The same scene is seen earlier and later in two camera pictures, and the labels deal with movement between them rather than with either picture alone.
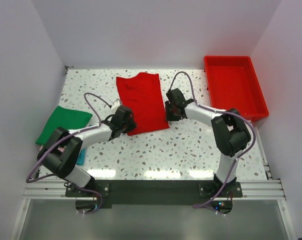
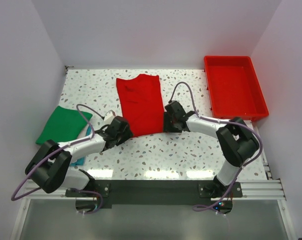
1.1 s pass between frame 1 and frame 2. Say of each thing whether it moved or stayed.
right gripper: moved
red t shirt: stayed
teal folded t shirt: stayed
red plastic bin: stayed
